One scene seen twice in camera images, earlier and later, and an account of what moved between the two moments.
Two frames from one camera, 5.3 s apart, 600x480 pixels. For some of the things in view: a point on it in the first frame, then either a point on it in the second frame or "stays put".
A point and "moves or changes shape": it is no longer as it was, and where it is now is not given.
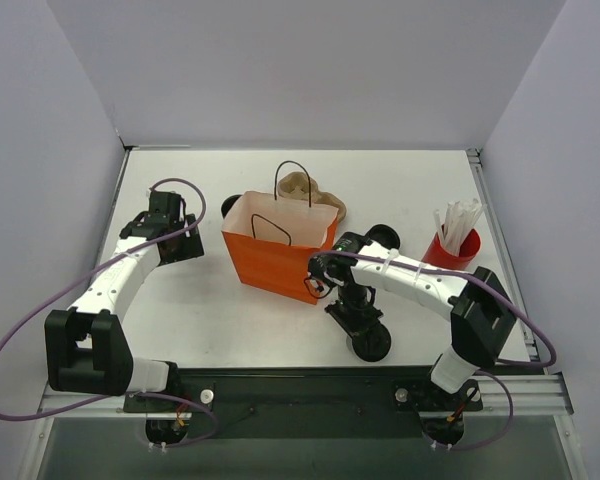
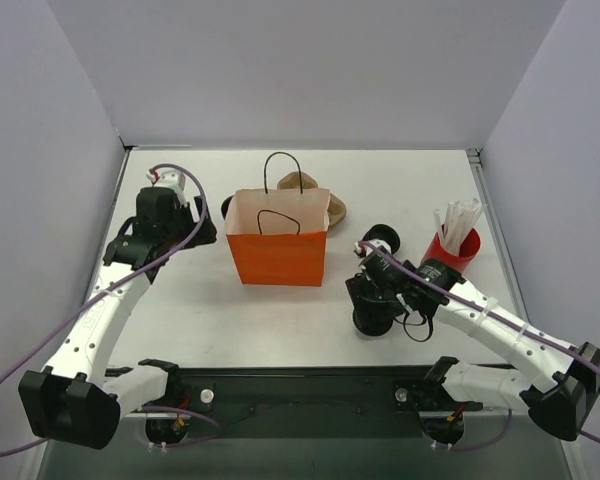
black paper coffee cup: (373, 343) moves or changes shape
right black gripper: (318, 273) → (368, 293)
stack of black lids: (386, 235) stays put
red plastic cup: (438, 256) stays put
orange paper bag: (272, 240) moves or changes shape
